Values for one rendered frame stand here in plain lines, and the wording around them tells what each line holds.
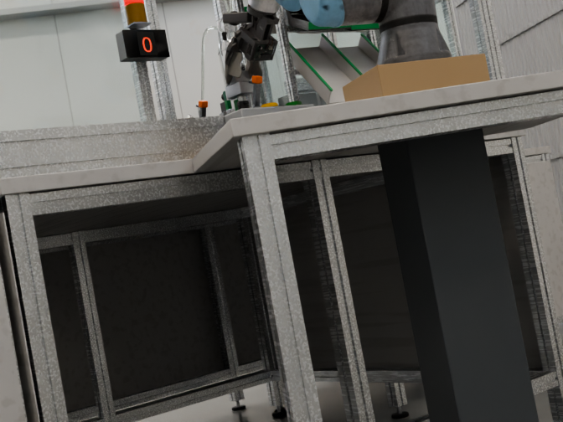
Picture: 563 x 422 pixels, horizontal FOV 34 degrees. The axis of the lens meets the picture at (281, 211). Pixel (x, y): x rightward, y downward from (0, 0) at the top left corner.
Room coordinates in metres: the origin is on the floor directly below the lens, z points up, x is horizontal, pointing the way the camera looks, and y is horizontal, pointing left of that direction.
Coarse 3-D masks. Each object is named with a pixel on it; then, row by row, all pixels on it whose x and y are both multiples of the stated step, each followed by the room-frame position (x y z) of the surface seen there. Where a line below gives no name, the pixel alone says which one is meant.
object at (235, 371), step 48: (144, 240) 3.75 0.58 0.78; (192, 240) 3.89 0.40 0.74; (48, 288) 3.48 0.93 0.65; (96, 288) 3.60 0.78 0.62; (144, 288) 3.73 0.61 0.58; (192, 288) 3.86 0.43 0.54; (240, 288) 4.01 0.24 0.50; (144, 336) 3.70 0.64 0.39; (192, 336) 3.84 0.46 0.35; (240, 336) 3.98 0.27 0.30; (144, 384) 3.68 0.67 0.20; (192, 384) 3.77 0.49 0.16
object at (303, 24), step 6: (288, 12) 2.42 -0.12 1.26; (294, 12) 2.61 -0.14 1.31; (300, 12) 2.61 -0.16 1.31; (288, 18) 2.42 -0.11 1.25; (294, 18) 2.39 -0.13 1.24; (300, 18) 2.53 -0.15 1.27; (306, 18) 2.53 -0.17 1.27; (288, 24) 2.43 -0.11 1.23; (294, 24) 2.40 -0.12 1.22; (300, 24) 2.37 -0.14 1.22; (306, 24) 2.35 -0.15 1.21; (312, 24) 2.34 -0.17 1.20; (312, 30) 2.35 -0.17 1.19; (318, 30) 2.36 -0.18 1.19
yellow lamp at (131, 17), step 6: (126, 6) 2.24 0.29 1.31; (132, 6) 2.23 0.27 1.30; (138, 6) 2.23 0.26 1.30; (144, 6) 2.25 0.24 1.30; (126, 12) 2.24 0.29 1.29; (132, 12) 2.23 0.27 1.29; (138, 12) 2.23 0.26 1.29; (144, 12) 2.24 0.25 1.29; (132, 18) 2.23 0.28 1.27; (138, 18) 2.23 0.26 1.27; (144, 18) 2.24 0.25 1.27
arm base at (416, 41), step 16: (416, 16) 1.74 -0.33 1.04; (432, 16) 1.76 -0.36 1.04; (384, 32) 1.78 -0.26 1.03; (400, 32) 1.75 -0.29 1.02; (416, 32) 1.74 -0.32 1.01; (432, 32) 1.75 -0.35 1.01; (384, 48) 1.77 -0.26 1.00; (400, 48) 1.74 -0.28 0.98; (416, 48) 1.73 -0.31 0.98; (432, 48) 1.74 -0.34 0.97; (448, 48) 1.78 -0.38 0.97
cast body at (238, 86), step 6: (246, 72) 2.27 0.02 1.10; (234, 78) 2.25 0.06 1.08; (240, 78) 2.25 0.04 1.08; (246, 78) 2.26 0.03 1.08; (234, 84) 2.25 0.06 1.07; (240, 84) 2.24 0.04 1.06; (246, 84) 2.25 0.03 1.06; (252, 84) 2.26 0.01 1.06; (228, 90) 2.28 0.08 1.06; (234, 90) 2.26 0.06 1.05; (240, 90) 2.24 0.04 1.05; (246, 90) 2.25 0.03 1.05; (252, 90) 2.26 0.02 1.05; (228, 96) 2.28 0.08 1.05; (234, 96) 2.27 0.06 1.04
